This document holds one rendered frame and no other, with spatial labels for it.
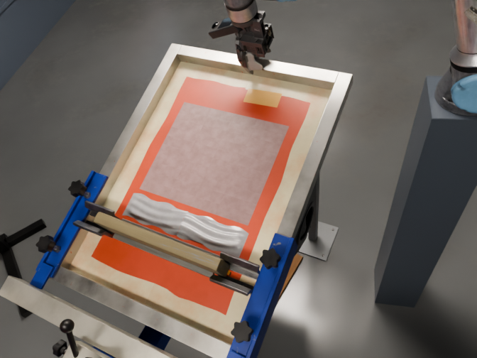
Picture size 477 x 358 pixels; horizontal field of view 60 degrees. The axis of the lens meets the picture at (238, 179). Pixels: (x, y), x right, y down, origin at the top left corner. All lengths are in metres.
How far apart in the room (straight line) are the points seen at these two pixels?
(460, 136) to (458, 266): 1.21
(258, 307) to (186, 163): 0.46
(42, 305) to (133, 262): 0.23
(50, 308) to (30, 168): 2.20
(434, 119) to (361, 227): 1.27
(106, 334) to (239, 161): 0.53
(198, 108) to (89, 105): 2.33
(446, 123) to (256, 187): 0.52
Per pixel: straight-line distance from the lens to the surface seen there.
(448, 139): 1.25
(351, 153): 2.70
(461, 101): 1.02
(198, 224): 1.07
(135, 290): 1.11
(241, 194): 1.08
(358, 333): 2.11
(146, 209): 1.15
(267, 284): 0.95
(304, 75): 1.19
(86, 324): 1.05
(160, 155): 1.21
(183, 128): 1.23
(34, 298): 1.15
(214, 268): 0.92
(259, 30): 1.11
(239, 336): 0.89
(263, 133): 1.15
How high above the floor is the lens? 1.99
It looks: 50 degrees down
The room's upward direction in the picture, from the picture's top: 12 degrees counter-clockwise
